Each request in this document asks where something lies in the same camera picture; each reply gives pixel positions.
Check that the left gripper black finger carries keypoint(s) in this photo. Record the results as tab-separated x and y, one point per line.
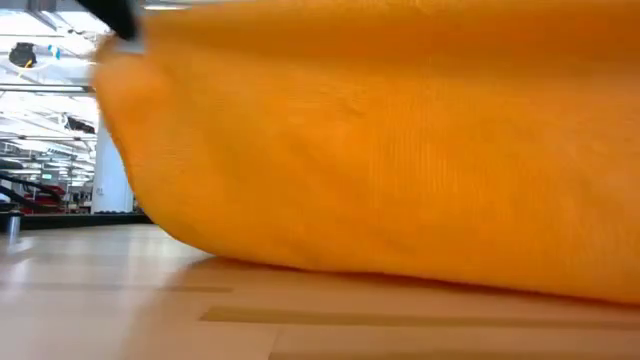
115	15

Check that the orange microfiber towel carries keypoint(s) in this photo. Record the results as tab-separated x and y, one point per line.
350	150

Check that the black ceiling device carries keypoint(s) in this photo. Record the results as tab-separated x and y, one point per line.
22	55

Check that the black background railing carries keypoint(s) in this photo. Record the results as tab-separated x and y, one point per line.
30	184

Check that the red background furniture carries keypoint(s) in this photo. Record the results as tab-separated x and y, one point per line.
47	200

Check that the black aluminium table frame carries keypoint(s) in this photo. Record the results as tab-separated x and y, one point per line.
75	221

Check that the silver metal post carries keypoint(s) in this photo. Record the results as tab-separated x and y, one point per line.
12	225

